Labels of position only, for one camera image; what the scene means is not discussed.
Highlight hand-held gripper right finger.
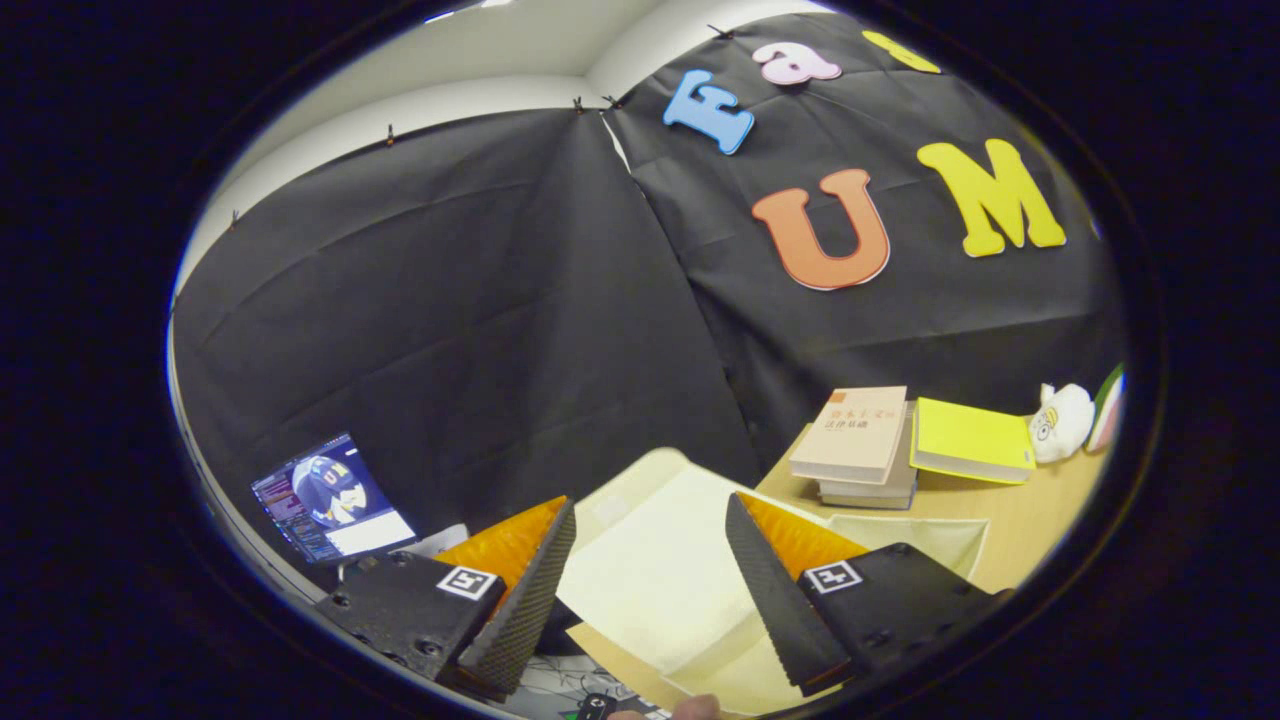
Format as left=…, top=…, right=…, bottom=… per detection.
left=725, top=490, right=1011, bottom=699

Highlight yellow book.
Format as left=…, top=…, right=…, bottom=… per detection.
left=908, top=397, right=1038, bottom=486

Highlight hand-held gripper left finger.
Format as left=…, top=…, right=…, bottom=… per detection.
left=312, top=495, right=579, bottom=699

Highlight green fabric storage box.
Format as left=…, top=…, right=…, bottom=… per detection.
left=555, top=447, right=991, bottom=717

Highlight black backdrop cloth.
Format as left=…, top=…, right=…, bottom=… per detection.
left=170, top=10, right=1131, bottom=591

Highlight white plush toy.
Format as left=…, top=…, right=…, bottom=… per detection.
left=1028, top=382, right=1097, bottom=464

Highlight watermelon slice plush toy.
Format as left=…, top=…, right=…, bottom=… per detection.
left=1088, top=365, right=1127, bottom=453

